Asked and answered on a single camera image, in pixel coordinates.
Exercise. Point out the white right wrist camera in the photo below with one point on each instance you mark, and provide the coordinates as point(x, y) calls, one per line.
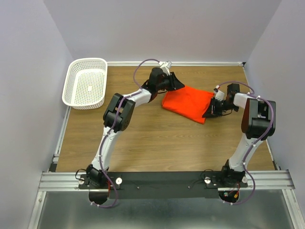
point(218, 94)

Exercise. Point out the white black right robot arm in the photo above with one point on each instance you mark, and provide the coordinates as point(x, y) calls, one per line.
point(258, 123)

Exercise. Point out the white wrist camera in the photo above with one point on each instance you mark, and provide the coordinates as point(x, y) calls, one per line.
point(218, 94)
point(165, 66)

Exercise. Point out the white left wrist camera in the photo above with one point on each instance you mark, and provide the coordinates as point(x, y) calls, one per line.
point(165, 66)

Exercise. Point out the orange t shirt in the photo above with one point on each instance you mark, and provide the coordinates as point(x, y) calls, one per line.
point(188, 102)

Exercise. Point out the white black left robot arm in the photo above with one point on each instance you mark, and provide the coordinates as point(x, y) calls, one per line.
point(118, 115)

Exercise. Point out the white perforated plastic basket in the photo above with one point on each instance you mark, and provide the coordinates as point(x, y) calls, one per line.
point(85, 83)

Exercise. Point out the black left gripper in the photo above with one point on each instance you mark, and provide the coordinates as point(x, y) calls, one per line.
point(174, 84)

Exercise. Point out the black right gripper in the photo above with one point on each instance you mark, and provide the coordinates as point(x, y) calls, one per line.
point(211, 112)

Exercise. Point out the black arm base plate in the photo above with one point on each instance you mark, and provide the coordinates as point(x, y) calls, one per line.
point(158, 193)

